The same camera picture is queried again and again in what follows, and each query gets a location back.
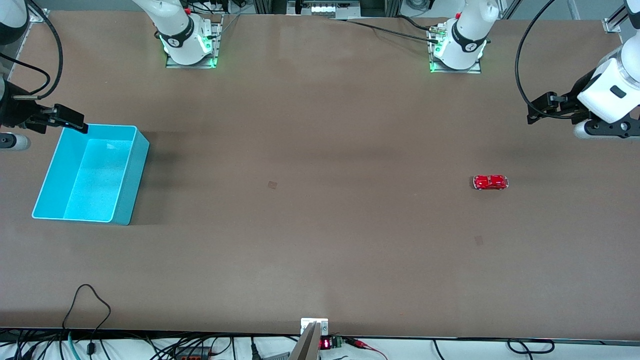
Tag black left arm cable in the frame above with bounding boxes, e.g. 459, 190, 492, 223
514, 0, 576, 121

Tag black orange power strip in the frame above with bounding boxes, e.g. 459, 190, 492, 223
174, 346, 212, 360

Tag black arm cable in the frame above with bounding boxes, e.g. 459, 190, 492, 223
514, 0, 576, 121
0, 52, 52, 96
27, 0, 64, 98

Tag thin black looped cable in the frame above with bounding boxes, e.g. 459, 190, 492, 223
62, 283, 112, 357

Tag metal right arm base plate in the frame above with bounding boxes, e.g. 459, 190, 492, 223
165, 14, 222, 70

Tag black cable across table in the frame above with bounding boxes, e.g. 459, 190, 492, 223
344, 15, 441, 44

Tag white metal mount bracket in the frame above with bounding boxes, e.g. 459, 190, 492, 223
300, 317, 330, 336

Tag blue plastic box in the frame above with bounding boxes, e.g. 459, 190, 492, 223
31, 124, 150, 226

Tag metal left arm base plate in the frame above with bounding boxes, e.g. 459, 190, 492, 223
428, 22, 482, 75

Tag black coiled cable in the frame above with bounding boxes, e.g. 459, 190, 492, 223
507, 338, 556, 355

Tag grey camera mount bar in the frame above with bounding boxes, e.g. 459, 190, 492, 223
288, 322, 321, 360

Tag red beetle toy car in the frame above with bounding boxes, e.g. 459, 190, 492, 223
473, 174, 510, 191

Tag aluminium frame profile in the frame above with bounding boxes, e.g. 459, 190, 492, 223
9, 9, 46, 68
602, 4, 632, 34

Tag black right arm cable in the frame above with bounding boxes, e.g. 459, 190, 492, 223
0, 52, 52, 96
27, 0, 64, 98

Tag red clip lead wires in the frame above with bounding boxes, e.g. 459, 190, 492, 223
343, 337, 388, 360

